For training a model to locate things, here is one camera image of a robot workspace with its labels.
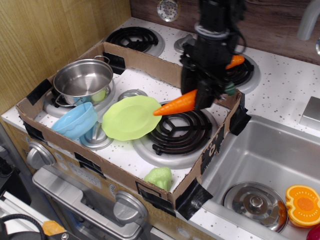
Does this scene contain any light green plastic plate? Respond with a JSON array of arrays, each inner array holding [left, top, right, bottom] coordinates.
[[101, 95, 162, 141]]

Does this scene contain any black cable bottom left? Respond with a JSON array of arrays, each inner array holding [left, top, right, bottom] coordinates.
[[0, 213, 46, 240]]

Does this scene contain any silver sink basin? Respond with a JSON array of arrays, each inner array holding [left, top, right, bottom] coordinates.
[[192, 115, 320, 240]]

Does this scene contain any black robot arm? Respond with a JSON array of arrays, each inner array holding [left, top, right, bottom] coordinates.
[[180, 0, 246, 110]]

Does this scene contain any green toy broccoli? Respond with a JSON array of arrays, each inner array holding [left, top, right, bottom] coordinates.
[[144, 167, 172, 191]]

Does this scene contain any back right black burner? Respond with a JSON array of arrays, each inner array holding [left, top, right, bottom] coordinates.
[[215, 54, 261, 98]]

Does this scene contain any small steel pot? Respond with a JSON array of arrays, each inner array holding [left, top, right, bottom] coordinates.
[[53, 55, 114, 107]]

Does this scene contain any orange carrot piece on burner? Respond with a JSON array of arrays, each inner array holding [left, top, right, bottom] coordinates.
[[225, 55, 245, 70]]

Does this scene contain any silver knob inside fence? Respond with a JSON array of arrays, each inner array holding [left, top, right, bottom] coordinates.
[[80, 121, 113, 150]]

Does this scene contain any hanging metal strainer ladle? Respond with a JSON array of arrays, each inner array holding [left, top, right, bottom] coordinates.
[[156, 0, 180, 22]]

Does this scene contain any silver oven door handle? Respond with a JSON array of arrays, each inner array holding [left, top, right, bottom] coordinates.
[[32, 168, 144, 240]]

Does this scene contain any orange tag bottom left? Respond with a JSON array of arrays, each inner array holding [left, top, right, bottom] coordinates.
[[42, 220, 66, 236]]

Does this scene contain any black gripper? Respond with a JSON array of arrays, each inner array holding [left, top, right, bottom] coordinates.
[[179, 32, 236, 111]]

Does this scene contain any silver oven knob left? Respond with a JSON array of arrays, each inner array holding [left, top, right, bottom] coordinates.
[[26, 141, 56, 170]]

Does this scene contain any steel pot lid in sink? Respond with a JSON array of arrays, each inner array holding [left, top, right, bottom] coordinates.
[[222, 181, 288, 233]]

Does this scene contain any front right black burner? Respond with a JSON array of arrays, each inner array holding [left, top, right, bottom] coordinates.
[[133, 109, 218, 170]]

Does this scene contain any orange toy fruit half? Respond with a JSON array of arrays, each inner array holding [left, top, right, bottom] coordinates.
[[285, 185, 320, 228]]

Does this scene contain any silver oven knob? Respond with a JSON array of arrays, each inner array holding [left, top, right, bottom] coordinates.
[[113, 190, 148, 225], [26, 141, 56, 170]]

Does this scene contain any light blue plastic bowl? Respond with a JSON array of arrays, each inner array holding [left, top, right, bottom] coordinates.
[[51, 102, 98, 140]]

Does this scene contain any silver faucet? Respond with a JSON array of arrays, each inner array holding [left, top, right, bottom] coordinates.
[[296, 0, 320, 41]]

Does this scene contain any red toy fruit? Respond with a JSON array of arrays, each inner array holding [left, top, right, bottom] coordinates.
[[306, 225, 320, 240]]

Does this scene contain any silver knob back centre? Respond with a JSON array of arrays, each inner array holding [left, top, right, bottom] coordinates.
[[173, 34, 196, 54]]

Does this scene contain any orange toy carrot green top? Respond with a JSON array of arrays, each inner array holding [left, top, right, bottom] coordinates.
[[152, 82, 236, 117]]

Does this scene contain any back left black burner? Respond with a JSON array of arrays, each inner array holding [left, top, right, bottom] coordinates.
[[103, 26, 165, 57]]

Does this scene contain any silver oven knob right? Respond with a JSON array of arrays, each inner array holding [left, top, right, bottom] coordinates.
[[113, 190, 148, 225]]

